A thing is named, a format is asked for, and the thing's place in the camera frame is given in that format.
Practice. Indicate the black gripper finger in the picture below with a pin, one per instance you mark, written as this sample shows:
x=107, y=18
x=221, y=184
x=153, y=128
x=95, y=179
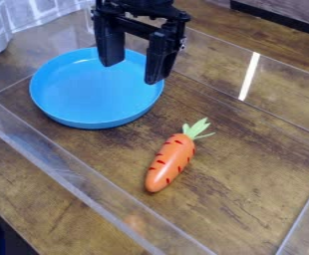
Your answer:
x=110, y=40
x=166, y=41

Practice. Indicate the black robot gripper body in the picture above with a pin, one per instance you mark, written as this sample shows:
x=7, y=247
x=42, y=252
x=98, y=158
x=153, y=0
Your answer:
x=139, y=8

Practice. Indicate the orange toy carrot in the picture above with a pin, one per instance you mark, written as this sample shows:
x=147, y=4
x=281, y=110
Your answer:
x=174, y=155

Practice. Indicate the blue round tray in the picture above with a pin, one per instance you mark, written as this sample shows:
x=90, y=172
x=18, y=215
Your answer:
x=85, y=95

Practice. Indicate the dark background board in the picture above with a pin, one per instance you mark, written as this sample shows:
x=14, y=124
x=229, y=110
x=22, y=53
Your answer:
x=285, y=12

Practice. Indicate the clear acrylic enclosure wall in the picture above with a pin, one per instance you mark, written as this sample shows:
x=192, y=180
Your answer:
x=73, y=192

